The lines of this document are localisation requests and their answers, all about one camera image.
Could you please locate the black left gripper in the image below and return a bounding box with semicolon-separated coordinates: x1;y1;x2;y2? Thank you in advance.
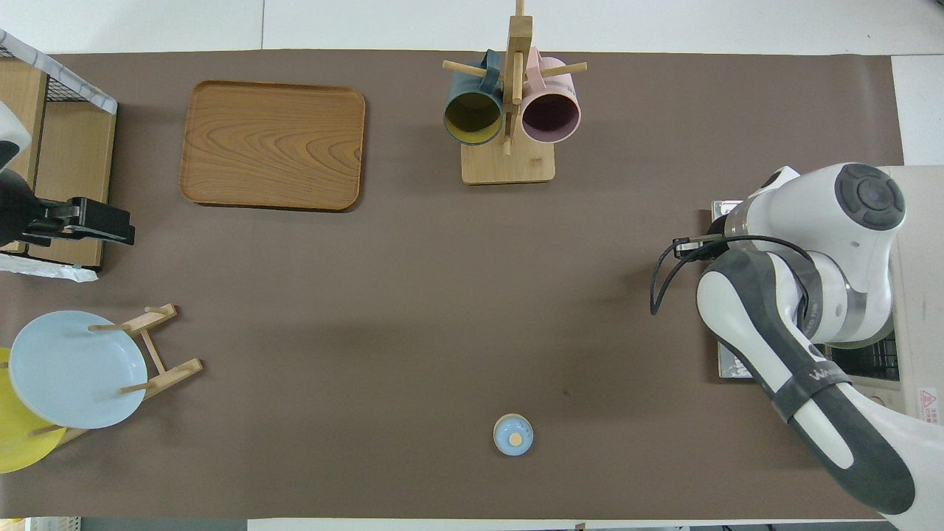
0;170;136;249

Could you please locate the light blue plate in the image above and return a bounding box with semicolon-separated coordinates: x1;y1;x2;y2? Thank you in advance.
8;310;148;430

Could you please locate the toaster oven glass door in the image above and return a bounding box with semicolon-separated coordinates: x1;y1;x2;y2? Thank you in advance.
712;199;760;379

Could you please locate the beige toaster oven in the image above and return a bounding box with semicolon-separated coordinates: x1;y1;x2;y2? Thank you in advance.
811;164;944;443

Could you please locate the wooden shelf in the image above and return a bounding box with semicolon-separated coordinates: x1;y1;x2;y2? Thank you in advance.
0;59;117;270

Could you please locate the wooden shelf box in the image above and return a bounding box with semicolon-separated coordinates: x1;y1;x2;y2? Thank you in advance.
0;29;119;285

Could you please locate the wooden plate rack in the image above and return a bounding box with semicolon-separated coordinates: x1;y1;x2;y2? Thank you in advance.
29;303;204;447

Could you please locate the wooden serving tray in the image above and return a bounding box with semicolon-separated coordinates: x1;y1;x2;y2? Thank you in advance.
179;80;367;212

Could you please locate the yellow plate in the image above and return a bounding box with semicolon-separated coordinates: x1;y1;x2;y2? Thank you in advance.
0;347;67;474

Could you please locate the brown table mat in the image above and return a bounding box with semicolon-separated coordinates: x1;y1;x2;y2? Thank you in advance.
0;50;941;521

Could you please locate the dark blue mug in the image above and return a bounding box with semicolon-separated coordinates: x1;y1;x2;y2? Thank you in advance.
443;50;505;147

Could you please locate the wooden mug tree stand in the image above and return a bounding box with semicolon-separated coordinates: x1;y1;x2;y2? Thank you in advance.
442;0;589;185

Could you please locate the pink mug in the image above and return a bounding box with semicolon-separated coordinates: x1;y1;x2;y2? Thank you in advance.
521;47;583;145

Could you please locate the black wire basket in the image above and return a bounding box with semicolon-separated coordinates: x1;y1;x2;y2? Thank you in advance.
0;44;98;105

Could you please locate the metal wire oven rack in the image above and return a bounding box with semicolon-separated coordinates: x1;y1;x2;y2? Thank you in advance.
830;332;902;382

